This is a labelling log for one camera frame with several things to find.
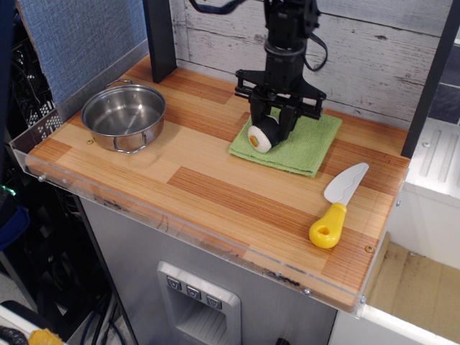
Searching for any blue fabric partition panel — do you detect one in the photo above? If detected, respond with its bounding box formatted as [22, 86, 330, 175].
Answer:
[17, 1, 148, 120]

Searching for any black vertical post left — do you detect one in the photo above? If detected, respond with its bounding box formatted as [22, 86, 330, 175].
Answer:
[142, 0, 177, 83]

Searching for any grey water dispenser panel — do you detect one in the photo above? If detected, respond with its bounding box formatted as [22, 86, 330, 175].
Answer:
[157, 261, 242, 344]

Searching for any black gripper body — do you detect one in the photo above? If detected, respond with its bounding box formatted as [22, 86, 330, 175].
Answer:
[235, 53, 326, 119]

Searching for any stainless steel pot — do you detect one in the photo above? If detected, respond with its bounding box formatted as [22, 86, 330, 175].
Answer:
[81, 79, 167, 154]

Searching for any black vertical post right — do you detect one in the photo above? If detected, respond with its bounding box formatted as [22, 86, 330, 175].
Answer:
[400, 0, 459, 158]

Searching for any plush sushi roll toy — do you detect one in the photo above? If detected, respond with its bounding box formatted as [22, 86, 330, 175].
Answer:
[247, 116, 280, 153]

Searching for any black plastic crate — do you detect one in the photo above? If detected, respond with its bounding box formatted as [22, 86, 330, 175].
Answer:
[4, 18, 55, 143]

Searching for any clear acrylic table guard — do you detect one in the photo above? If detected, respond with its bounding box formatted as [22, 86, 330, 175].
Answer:
[11, 118, 409, 313]

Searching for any yellow handled toy knife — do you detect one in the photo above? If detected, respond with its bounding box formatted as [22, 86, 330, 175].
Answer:
[309, 162, 369, 249]

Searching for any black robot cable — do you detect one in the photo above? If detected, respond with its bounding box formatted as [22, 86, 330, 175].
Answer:
[303, 32, 328, 72]

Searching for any silver toy fridge cabinet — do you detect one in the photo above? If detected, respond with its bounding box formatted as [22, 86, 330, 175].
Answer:
[82, 200, 336, 344]

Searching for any black vertical post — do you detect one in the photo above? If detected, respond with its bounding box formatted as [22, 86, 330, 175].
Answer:
[142, 0, 177, 83]
[400, 0, 459, 158]

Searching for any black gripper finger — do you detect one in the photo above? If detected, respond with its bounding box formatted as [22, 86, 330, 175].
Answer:
[249, 95, 272, 126]
[275, 106, 302, 142]

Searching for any green folded cloth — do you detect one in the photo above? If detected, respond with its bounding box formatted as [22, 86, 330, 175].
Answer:
[229, 114, 342, 178]

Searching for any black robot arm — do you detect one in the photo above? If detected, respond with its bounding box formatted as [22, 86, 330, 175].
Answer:
[236, 1, 326, 153]

